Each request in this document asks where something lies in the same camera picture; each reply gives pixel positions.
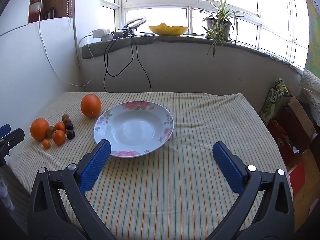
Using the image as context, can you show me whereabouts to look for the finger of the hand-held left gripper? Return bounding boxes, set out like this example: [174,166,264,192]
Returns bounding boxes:
[0,124,11,138]
[0,128,25,157]

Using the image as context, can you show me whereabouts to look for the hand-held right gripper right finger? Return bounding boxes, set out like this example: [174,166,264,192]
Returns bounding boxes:
[205,141,294,240]

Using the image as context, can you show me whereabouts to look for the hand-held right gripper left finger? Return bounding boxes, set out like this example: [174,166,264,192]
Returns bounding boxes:
[27,139,118,240]

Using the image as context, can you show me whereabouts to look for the rough large orange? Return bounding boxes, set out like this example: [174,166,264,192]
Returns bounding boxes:
[30,118,50,141]

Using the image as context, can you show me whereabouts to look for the floral white plate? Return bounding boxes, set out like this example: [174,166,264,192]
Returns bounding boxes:
[94,101,174,158]

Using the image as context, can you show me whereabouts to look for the smooth large orange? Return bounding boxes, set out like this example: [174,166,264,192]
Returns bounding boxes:
[80,94,102,118]

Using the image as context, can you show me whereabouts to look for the striped table cloth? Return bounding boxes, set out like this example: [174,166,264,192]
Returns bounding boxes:
[7,92,293,240]

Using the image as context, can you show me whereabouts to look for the red box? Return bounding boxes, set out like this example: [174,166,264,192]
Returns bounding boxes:
[266,120,298,165]

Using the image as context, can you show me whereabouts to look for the green printed package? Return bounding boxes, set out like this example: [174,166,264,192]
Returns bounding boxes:
[260,77,293,125]

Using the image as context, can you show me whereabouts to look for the cardboard box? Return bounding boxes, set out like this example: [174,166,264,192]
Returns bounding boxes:
[275,96,318,155]

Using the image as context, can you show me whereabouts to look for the white lace cloth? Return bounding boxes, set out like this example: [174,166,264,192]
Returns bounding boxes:
[299,69,320,128]

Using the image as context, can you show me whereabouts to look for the dark shelf items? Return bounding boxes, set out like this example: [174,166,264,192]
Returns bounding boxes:
[44,6,56,20]

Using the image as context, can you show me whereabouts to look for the red and white vase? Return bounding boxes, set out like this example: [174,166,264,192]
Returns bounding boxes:
[29,0,44,22]

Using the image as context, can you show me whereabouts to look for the white power strip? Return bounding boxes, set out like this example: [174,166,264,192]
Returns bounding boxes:
[92,28,113,41]

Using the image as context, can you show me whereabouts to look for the potted spider plant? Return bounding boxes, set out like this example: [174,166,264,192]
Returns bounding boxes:
[191,0,253,58]

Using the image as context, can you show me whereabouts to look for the yellow wavy bowl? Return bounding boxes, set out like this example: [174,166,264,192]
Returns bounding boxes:
[148,22,188,36]

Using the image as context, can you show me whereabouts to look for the white cable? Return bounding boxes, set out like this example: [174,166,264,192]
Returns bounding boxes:
[38,0,94,87]

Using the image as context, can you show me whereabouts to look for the black cable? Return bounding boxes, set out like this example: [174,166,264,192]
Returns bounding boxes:
[104,34,152,93]

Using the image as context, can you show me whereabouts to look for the wall map poster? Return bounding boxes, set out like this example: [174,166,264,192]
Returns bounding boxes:
[304,0,320,78]

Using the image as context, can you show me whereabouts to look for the ring light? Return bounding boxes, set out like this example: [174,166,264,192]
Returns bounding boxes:
[122,17,147,34]

